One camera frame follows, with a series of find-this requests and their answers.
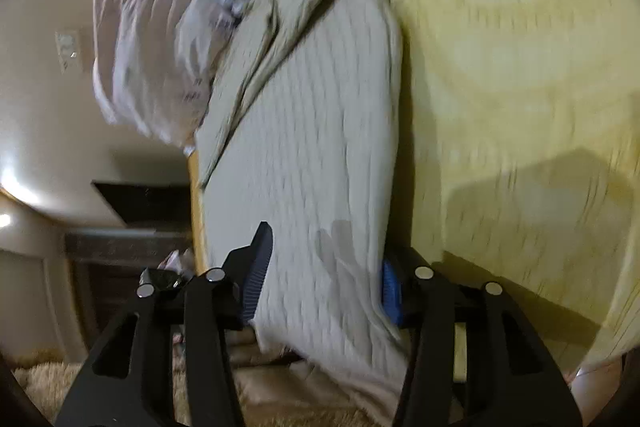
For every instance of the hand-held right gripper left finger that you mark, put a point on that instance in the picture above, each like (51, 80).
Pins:
(258, 277)

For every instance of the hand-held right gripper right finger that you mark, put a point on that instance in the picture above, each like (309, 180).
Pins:
(391, 297)

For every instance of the beige cloth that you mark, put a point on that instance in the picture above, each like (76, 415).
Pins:
(300, 387)

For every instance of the dark wooden dresser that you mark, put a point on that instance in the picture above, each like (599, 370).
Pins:
(125, 267)

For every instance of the beige shaggy rug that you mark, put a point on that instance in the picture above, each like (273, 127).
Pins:
(45, 387)

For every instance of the white floral pillow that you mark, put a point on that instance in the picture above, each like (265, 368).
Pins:
(145, 57)

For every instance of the yellow patterned bedsheet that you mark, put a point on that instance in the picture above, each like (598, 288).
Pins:
(500, 57)

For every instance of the wooden bed frame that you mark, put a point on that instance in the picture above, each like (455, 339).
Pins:
(196, 207)

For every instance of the wall light switch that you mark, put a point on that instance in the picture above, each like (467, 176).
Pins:
(68, 51)

